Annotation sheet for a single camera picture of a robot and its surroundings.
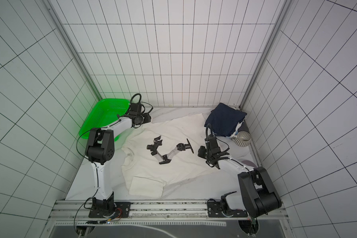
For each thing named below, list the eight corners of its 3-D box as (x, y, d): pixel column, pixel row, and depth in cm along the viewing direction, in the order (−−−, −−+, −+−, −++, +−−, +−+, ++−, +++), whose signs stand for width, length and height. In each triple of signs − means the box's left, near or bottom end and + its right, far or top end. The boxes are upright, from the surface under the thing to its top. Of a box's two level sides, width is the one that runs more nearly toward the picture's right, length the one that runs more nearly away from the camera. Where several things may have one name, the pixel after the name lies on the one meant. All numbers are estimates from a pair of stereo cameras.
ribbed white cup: (242, 150, 94) (244, 146, 91) (231, 139, 99) (233, 135, 96) (252, 142, 98) (255, 138, 95) (241, 132, 103) (243, 128, 100)
